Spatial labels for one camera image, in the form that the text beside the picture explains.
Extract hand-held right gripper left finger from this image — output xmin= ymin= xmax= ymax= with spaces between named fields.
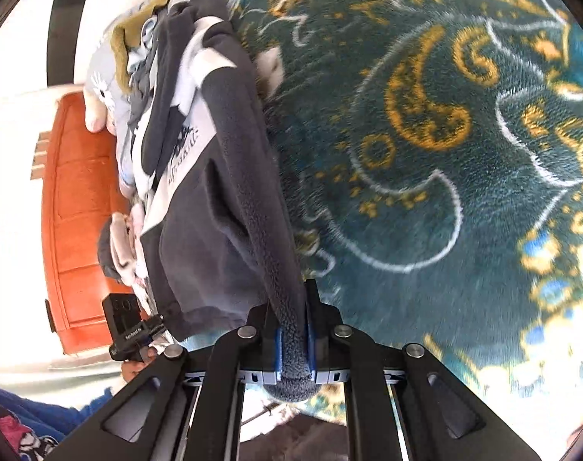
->
xmin=44 ymin=303 xmax=285 ymax=461

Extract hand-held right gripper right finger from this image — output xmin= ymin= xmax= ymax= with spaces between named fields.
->
xmin=305 ymin=279 xmax=542 ymax=461

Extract dark grey fleece garment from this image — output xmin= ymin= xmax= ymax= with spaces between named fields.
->
xmin=202 ymin=19 xmax=321 ymax=401

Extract person's left hand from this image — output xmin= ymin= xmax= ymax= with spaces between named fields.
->
xmin=121 ymin=346 xmax=160 ymax=385

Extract grey pink knit cloth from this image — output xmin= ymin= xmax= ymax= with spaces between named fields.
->
xmin=96 ymin=202 xmax=150 ymax=294

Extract person's blue printed pants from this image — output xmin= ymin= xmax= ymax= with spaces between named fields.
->
xmin=0 ymin=380 xmax=124 ymax=461

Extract orange wooden cabinet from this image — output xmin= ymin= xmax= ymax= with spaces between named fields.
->
xmin=42 ymin=91 xmax=150 ymax=358

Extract black and white jacket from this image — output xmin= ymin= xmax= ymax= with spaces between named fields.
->
xmin=128 ymin=0 xmax=273 ymax=342

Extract teal patterned carpet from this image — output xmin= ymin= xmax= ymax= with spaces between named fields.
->
xmin=219 ymin=0 xmax=583 ymax=423

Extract wooden slat piece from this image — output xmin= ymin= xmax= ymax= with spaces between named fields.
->
xmin=29 ymin=129 xmax=49 ymax=181

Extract olive green cloth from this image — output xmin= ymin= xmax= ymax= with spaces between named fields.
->
xmin=110 ymin=0 xmax=172 ymax=94

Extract black window frame bar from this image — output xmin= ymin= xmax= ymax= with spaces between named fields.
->
xmin=46 ymin=0 xmax=88 ymax=90

